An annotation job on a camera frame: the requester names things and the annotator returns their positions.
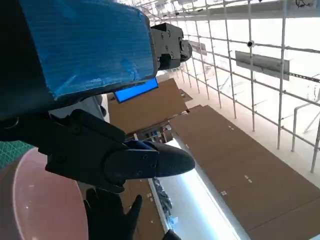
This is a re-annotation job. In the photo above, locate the black left hand blue tape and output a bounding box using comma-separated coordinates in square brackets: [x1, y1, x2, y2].
[0, 0, 196, 195]

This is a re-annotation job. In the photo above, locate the black gloved right hand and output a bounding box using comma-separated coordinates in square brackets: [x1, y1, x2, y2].
[83, 187, 143, 240]

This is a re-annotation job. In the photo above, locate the pink bowl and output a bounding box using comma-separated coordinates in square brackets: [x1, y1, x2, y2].
[0, 147, 88, 240]

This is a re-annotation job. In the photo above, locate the blue monitor screen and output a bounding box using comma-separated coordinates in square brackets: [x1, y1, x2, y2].
[113, 77, 160, 103]

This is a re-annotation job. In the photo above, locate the small brown board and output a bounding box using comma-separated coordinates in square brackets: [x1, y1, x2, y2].
[107, 78, 194, 136]

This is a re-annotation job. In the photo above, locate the green cutting mat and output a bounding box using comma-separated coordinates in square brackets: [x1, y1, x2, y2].
[0, 139, 33, 163]

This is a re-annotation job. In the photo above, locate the large brown board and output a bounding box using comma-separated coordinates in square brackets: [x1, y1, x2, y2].
[168, 104, 320, 240]

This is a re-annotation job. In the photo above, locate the white metal rack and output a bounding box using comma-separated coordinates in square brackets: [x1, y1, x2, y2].
[134, 0, 320, 173]

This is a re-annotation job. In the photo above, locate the grey plate on rack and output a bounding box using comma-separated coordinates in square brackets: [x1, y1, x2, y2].
[234, 50, 291, 81]

